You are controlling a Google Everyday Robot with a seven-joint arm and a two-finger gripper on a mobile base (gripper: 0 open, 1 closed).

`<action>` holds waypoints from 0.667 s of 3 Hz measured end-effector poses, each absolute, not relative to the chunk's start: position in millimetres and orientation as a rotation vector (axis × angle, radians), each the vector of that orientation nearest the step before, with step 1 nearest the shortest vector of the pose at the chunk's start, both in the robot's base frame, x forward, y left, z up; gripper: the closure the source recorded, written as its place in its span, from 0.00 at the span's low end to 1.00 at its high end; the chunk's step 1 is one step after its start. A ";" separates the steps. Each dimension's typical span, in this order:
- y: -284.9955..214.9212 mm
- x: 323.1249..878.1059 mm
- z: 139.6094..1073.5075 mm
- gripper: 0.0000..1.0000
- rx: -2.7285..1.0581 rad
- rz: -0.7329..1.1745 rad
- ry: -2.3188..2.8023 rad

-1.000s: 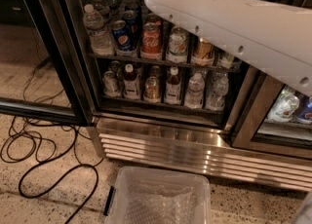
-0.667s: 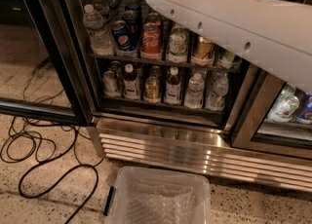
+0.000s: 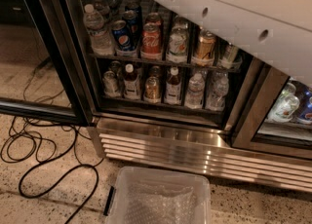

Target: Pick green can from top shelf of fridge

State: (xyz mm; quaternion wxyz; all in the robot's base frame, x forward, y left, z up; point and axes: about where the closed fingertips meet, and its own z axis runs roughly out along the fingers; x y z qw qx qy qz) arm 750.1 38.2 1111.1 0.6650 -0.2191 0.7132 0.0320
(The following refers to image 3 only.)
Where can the blue pepsi can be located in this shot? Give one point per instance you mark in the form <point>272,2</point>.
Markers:
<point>132,20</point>
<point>122,35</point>

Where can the water bottle bottom right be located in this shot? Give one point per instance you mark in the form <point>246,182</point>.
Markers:
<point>217,94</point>

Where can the clear water bottle middle shelf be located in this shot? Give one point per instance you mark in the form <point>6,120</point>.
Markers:
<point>98,31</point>

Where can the gold can bottom shelf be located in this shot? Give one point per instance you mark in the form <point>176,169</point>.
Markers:
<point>152,90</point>

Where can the brown tea bottle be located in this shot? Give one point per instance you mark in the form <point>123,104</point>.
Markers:
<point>173,87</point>
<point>132,83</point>

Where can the silver can bottom shelf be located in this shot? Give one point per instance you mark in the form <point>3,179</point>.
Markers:
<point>111,84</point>

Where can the water bottle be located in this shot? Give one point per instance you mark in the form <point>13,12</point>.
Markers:
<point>217,94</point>
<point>195,92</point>

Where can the brown tea bottle right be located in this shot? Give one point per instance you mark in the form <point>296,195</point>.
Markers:
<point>173,87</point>

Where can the blue pepsi can behind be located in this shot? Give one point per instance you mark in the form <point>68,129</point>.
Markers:
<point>132,20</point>

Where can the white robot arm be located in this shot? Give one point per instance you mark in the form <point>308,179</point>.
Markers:
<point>278,32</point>

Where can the open glass fridge door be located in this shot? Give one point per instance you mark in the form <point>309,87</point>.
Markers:
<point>39,67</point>

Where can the brown tea bottle left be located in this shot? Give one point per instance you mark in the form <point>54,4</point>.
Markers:
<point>132,83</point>

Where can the bubble wrap sheet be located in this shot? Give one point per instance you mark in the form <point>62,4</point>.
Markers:
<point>160,205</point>

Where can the white green soda can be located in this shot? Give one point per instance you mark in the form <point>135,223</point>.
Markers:
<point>178,42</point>

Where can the clear plastic storage bin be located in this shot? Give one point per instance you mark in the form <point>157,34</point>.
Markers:
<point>118,199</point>

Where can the gold orange soda can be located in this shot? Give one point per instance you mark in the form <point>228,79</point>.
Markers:
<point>205,45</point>

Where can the blue pepsi can front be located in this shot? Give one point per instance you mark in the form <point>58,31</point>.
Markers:
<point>122,35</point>

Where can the red coca cola can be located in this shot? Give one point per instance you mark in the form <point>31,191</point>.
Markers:
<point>151,39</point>

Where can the stainless steel display fridge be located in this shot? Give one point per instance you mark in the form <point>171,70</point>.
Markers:
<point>238,142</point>

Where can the white can right compartment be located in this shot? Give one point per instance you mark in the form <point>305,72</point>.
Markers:
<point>285,105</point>

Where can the water bottle bottom left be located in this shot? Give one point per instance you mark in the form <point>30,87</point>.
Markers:
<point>195,92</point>

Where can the pepsi can right compartment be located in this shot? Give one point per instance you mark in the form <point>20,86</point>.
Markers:
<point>304,112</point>

